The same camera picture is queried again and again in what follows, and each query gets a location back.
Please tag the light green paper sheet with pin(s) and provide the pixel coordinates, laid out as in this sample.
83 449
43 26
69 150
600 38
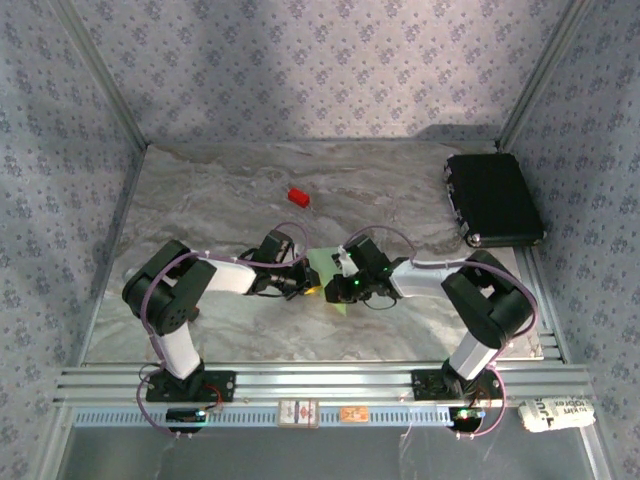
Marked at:
322 265

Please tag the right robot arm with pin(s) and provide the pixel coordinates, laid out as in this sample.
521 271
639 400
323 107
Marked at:
485 305

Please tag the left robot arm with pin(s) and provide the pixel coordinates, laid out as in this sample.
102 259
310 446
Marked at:
230 280

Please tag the grey metal sheet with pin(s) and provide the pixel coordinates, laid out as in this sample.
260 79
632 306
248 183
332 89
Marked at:
320 455

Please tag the small red block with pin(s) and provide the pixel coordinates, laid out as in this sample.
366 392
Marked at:
299 197

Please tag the orange label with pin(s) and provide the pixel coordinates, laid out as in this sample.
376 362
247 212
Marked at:
354 414

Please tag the black case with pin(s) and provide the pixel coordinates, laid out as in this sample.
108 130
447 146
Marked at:
495 195

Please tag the black controller board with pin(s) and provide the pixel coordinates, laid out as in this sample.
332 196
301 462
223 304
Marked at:
465 417
182 415

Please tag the white printed tape roll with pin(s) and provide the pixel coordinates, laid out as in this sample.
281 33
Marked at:
557 415

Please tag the aluminium mounting rail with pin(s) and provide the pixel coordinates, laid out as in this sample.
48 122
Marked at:
325 382

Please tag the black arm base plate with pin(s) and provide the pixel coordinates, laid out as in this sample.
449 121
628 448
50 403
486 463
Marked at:
425 385
220 387

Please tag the aluminium corner post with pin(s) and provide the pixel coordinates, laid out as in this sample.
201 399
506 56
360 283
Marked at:
541 75
102 75

